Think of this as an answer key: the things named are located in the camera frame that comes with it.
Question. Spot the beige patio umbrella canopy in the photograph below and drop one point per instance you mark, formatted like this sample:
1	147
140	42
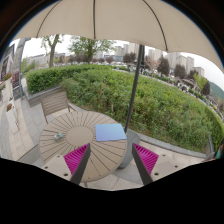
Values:
154	23

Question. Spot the blue mouse pad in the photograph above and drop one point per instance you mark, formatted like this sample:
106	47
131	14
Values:
109	132

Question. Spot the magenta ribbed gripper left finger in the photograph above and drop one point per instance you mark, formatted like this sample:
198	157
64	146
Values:
70	167

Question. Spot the grey umbrella base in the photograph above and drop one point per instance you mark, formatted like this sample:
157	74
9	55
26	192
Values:
132	138

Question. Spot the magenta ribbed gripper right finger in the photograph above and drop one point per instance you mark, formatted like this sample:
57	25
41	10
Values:
152	166

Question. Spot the green hedge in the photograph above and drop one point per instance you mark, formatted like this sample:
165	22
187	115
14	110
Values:
145	105

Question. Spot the round slatted patio table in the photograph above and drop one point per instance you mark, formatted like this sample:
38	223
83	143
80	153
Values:
78	129

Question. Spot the brown slatted patio chair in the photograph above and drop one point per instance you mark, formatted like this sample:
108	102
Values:
54	103

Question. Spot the white planter with flowers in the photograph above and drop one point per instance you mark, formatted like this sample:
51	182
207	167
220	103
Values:
11	117

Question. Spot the dark umbrella pole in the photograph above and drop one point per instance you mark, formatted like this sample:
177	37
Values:
135	82

